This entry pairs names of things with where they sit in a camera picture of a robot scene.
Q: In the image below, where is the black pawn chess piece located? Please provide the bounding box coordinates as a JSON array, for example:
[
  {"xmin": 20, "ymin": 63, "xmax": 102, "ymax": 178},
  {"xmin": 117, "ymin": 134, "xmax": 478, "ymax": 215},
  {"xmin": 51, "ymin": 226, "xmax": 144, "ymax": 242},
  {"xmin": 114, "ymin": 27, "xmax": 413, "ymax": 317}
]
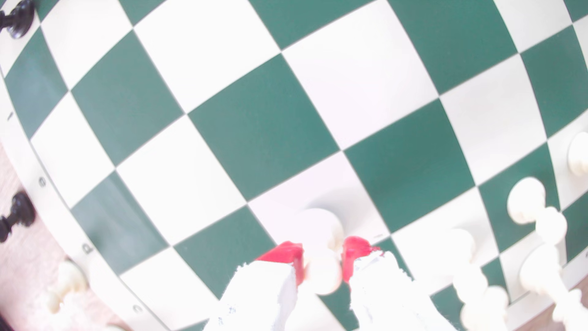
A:
[
  {"xmin": 0, "ymin": 191, "xmax": 36, "ymax": 243},
  {"xmin": 0, "ymin": 0, "xmax": 36, "ymax": 40}
]

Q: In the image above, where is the white king chess piece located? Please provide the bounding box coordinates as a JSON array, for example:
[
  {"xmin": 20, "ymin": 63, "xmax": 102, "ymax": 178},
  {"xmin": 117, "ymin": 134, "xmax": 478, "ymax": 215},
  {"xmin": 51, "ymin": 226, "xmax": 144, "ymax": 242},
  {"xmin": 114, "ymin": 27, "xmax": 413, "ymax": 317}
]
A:
[{"xmin": 519, "ymin": 244, "xmax": 588, "ymax": 331}]

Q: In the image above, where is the green and cream chess mat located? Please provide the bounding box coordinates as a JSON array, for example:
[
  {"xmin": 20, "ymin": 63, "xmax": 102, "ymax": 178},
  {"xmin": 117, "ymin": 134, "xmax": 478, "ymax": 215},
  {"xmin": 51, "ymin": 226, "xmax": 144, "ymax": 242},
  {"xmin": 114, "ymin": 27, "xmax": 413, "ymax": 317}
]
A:
[{"xmin": 0, "ymin": 0, "xmax": 588, "ymax": 331}]

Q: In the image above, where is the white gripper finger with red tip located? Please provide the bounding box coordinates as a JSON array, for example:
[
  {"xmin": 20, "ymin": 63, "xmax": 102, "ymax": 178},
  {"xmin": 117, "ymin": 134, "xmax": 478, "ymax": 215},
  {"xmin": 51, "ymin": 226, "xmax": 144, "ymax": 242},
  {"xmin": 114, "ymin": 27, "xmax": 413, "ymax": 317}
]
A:
[
  {"xmin": 341, "ymin": 236, "xmax": 456, "ymax": 331},
  {"xmin": 202, "ymin": 241, "xmax": 306, "ymax": 331}
]

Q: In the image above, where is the white pawn chess piece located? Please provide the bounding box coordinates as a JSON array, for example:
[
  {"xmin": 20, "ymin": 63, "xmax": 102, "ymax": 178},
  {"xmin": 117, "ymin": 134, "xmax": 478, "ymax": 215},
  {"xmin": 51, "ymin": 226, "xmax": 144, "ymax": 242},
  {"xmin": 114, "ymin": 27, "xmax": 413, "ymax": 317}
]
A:
[
  {"xmin": 294, "ymin": 208, "xmax": 345, "ymax": 296},
  {"xmin": 567, "ymin": 132, "xmax": 588, "ymax": 177},
  {"xmin": 507, "ymin": 177, "xmax": 568, "ymax": 246},
  {"xmin": 436, "ymin": 228, "xmax": 488, "ymax": 295},
  {"xmin": 39, "ymin": 260, "xmax": 89, "ymax": 315}
]

